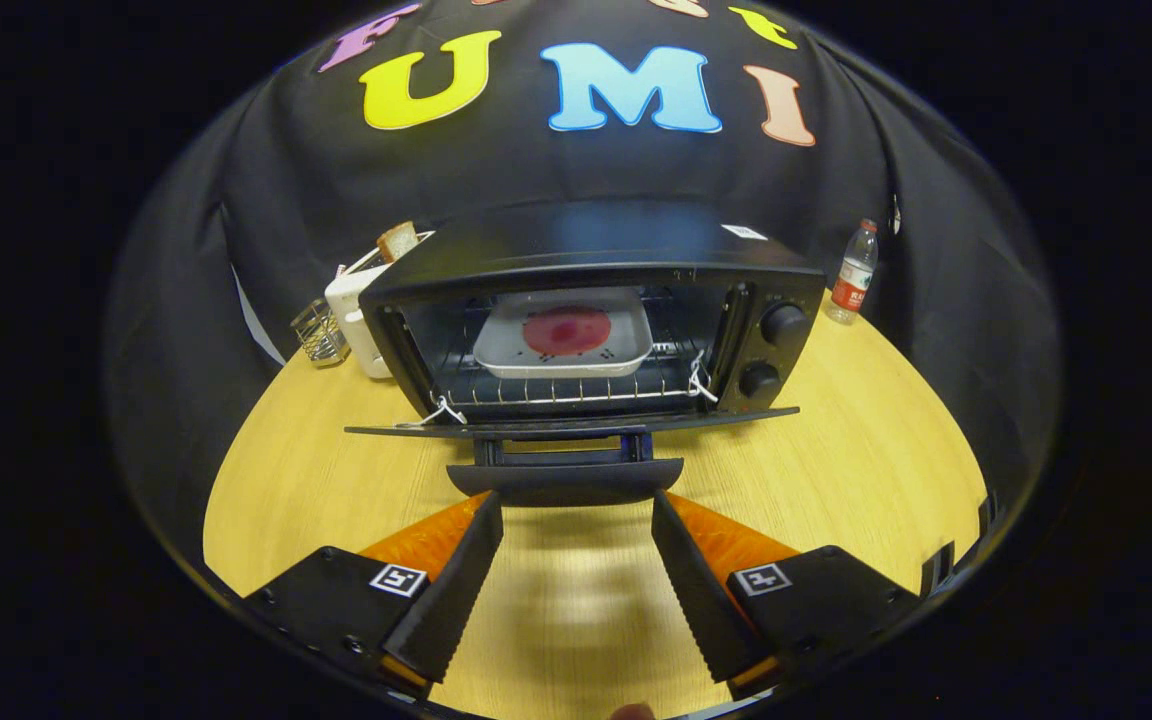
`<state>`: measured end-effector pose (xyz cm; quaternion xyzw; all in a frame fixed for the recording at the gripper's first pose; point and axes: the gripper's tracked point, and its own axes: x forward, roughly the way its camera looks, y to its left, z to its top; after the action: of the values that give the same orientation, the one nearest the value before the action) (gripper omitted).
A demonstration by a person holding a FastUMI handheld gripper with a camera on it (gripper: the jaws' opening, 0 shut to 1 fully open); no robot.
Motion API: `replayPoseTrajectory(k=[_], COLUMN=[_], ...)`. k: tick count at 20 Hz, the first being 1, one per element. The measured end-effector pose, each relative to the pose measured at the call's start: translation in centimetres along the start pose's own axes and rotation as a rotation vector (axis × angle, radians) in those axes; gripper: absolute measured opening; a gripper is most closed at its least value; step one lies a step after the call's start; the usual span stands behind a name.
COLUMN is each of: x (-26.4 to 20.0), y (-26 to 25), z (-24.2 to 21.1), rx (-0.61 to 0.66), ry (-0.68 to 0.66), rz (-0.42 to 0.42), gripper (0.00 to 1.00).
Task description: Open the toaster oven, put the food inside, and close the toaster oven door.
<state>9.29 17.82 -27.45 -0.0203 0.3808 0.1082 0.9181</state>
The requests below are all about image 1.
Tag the black toaster oven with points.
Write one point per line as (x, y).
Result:
(786, 290)

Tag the white bread toaster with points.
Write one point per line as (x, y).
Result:
(351, 310)

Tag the toasted bread slice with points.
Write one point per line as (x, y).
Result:
(398, 242)

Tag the white square plate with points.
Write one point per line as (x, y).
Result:
(504, 350)

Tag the pink ham slice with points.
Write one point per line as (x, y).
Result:
(566, 331)

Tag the clear plastic water bottle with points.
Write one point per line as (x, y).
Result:
(852, 280)

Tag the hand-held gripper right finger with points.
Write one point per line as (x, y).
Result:
(698, 600)

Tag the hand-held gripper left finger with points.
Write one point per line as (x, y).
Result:
(456, 590)

